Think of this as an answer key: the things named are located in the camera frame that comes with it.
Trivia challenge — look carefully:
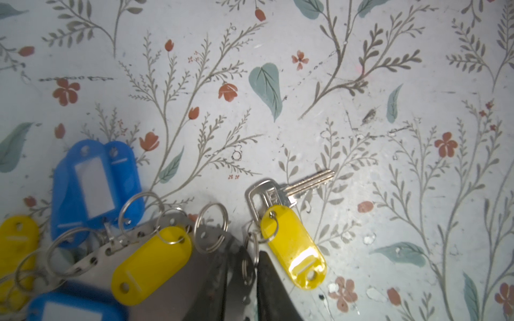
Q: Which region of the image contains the blue key tag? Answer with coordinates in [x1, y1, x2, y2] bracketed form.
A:
[27, 282, 129, 320]
[50, 140, 120, 241]
[104, 141, 145, 229]

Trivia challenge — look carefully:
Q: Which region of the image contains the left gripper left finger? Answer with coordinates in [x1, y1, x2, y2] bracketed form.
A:
[183, 252, 228, 320]

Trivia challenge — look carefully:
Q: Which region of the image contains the yellow key tag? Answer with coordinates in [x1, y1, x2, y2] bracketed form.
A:
[260, 205, 327, 290]
[111, 227, 193, 306]
[1, 215, 39, 313]

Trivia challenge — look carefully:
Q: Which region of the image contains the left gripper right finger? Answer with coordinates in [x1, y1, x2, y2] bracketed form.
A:
[256, 251, 303, 321]

